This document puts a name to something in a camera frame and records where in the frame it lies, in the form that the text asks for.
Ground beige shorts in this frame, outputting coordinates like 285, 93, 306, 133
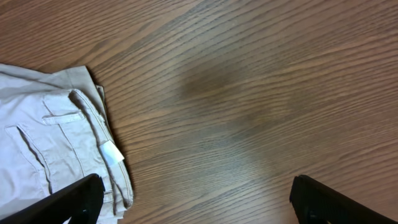
1, 65, 133, 223

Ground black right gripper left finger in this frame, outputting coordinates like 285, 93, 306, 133
1, 174, 105, 224

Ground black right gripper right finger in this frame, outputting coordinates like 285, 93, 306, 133
289, 175, 397, 224

